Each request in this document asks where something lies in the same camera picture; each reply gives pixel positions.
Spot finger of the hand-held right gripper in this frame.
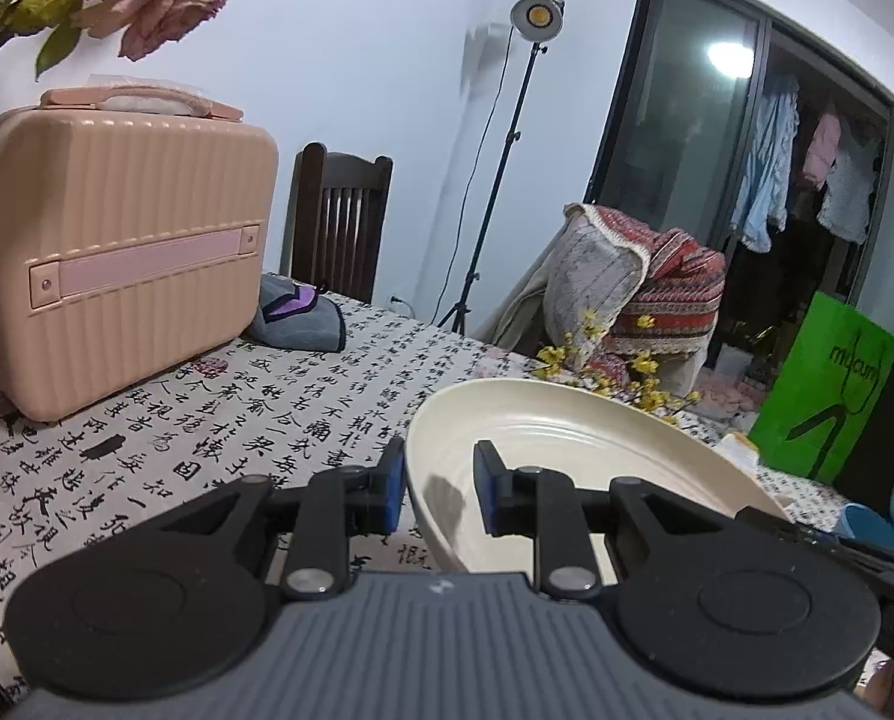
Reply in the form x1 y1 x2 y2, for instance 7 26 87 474
738 508 800 541

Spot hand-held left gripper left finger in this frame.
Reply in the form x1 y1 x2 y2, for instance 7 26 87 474
151 435 407 601

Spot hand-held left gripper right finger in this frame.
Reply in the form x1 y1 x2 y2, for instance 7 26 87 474
473 439 737 601

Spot cream plate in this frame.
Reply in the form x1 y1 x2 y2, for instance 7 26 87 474
406 381 793 578

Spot green paper bag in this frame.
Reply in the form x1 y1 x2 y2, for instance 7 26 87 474
749 290 894 485

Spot yellow flower branch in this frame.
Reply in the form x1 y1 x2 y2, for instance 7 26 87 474
537 307 703 421

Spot grey purple cloth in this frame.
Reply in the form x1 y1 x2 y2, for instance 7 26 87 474
248 274 345 352

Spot calligraphy print tablecloth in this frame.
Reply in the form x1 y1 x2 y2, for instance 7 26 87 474
0 270 894 720

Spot red patterned quilted blanket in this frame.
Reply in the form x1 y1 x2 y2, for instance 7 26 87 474
543 202 727 391

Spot dark wooden chair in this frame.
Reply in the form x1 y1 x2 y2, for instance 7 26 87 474
289 142 394 305

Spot hanging white garment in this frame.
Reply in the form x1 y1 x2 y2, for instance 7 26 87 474
818 135 884 243

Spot hanging blue shirt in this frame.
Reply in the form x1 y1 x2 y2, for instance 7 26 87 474
730 75 800 252

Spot hanging pink garment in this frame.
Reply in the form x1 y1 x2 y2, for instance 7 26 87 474
802 111 844 192

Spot pink ribbed suitcase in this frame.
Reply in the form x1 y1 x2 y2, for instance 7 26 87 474
0 86 279 421

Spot dark sliding glass door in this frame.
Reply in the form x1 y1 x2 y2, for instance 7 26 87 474
586 0 894 406

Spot studio light on tripod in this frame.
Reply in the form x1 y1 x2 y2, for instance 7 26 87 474
436 0 568 335

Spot dried pink roses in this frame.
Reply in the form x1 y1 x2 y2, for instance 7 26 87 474
0 0 232 83

